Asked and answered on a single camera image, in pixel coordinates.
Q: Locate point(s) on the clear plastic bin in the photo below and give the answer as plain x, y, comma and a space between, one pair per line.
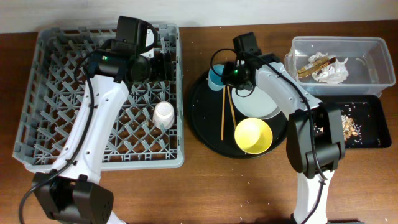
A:
367, 60

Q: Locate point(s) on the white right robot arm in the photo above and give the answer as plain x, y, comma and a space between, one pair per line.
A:
315, 143

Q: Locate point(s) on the white round plate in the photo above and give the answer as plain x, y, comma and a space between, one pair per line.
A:
256, 104

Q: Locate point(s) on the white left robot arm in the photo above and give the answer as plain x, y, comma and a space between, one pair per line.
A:
70, 192

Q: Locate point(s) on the wooden chopstick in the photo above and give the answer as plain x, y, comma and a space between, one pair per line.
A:
223, 112
231, 107

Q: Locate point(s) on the rice and peanut shell scraps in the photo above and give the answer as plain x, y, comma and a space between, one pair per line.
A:
350, 128

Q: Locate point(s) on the round black tray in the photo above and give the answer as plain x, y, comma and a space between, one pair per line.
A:
203, 112

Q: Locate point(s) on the black rectangular tray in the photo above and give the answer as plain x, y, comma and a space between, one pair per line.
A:
367, 111

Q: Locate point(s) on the right wooden chopstick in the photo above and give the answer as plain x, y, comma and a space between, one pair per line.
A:
231, 107

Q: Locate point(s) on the brown printed wrapper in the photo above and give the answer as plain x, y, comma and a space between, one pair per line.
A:
316, 66

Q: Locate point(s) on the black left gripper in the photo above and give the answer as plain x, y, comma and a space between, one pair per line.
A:
164, 65

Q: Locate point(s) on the pink plastic cup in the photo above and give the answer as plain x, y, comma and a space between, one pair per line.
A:
163, 115

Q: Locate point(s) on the grey plastic dishwasher rack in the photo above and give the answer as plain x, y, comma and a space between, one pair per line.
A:
53, 98

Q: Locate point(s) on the light blue plastic cup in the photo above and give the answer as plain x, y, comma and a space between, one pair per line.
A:
214, 81

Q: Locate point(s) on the yellow bowl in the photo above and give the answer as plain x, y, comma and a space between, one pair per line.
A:
253, 136

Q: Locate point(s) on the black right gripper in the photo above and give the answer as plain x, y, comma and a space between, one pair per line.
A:
226, 78

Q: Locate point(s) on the crumpled white paper napkin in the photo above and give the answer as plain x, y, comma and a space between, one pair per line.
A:
332, 74

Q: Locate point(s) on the left wooden chopstick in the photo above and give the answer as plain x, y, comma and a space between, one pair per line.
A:
223, 112

